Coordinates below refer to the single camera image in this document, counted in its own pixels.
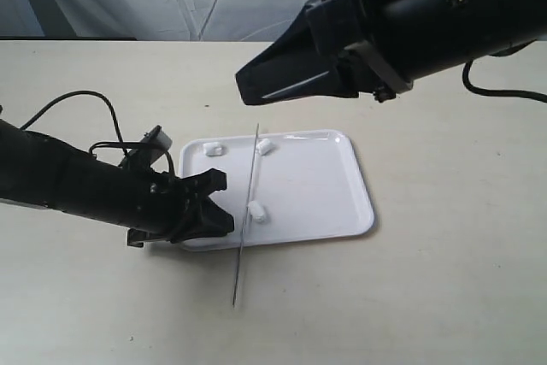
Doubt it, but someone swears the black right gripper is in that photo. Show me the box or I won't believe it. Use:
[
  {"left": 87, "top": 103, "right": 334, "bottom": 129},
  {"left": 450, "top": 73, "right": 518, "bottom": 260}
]
[{"left": 235, "top": 0, "right": 414, "bottom": 105}]

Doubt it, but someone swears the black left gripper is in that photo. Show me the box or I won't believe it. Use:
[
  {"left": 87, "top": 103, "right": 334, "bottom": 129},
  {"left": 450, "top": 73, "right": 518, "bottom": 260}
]
[{"left": 115, "top": 168, "right": 234, "bottom": 248}]

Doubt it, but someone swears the thin metal skewer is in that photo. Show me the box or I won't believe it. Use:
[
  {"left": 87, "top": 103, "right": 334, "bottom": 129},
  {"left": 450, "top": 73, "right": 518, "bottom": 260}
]
[{"left": 231, "top": 123, "right": 260, "bottom": 309}]

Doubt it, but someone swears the white marshmallow piece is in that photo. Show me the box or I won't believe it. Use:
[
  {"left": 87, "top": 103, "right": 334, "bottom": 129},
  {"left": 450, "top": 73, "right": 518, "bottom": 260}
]
[
  {"left": 247, "top": 200, "right": 268, "bottom": 223},
  {"left": 203, "top": 141, "right": 225, "bottom": 157},
  {"left": 256, "top": 138, "right": 274, "bottom": 156}
]

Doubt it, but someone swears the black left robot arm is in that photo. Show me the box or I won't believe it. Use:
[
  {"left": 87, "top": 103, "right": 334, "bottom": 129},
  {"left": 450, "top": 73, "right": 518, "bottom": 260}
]
[{"left": 1, "top": 121, "right": 235, "bottom": 248}]

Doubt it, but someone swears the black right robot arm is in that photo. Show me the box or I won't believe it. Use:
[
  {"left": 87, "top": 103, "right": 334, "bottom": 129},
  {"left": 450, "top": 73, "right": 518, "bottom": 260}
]
[{"left": 235, "top": 0, "right": 546, "bottom": 106}]

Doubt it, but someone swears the white rectangular plastic tray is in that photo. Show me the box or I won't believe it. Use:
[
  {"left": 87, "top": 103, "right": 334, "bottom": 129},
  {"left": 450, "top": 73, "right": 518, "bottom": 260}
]
[{"left": 179, "top": 130, "right": 375, "bottom": 251}]

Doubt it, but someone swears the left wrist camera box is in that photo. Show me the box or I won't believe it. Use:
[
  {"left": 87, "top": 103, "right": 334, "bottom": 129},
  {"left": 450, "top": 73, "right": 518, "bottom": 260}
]
[{"left": 141, "top": 125, "right": 173, "bottom": 150}]

